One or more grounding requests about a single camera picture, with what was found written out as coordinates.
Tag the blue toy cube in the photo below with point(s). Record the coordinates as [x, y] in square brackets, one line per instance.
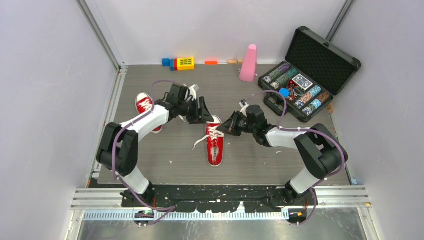
[166, 62]

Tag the aluminium frame rail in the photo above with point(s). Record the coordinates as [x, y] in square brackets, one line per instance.
[101, 204]

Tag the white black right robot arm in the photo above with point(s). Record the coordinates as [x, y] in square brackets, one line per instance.
[320, 152]

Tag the yellow toy block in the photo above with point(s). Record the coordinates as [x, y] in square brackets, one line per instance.
[185, 64]

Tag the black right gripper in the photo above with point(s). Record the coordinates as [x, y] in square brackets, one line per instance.
[228, 127]

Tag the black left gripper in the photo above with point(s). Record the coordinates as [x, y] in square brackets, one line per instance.
[199, 114]

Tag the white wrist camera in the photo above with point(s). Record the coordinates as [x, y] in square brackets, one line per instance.
[244, 105]
[193, 89]

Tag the wooden block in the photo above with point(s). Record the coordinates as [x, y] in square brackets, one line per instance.
[232, 61]

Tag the orange flat block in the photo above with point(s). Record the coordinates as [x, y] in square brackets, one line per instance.
[211, 62]

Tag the red toy block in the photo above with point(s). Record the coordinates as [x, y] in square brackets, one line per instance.
[173, 65]

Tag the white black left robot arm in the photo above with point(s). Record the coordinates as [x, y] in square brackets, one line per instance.
[119, 145]

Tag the white shoelace of sneaker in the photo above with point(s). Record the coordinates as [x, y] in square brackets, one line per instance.
[144, 105]
[211, 133]

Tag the playing card deck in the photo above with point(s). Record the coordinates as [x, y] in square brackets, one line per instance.
[302, 82]

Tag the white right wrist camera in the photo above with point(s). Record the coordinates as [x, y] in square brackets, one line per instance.
[244, 105]

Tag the black poker chip case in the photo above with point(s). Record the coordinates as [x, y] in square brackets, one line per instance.
[328, 67]

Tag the blue round dealer chip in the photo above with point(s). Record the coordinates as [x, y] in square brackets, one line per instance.
[284, 92]

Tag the red canvas sneaker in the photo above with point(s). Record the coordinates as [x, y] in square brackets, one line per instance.
[140, 96]
[215, 151]

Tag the pink metronome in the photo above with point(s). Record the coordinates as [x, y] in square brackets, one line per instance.
[249, 65]

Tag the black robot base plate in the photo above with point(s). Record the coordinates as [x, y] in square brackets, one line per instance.
[218, 198]

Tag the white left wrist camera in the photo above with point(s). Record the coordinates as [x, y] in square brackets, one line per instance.
[193, 89]

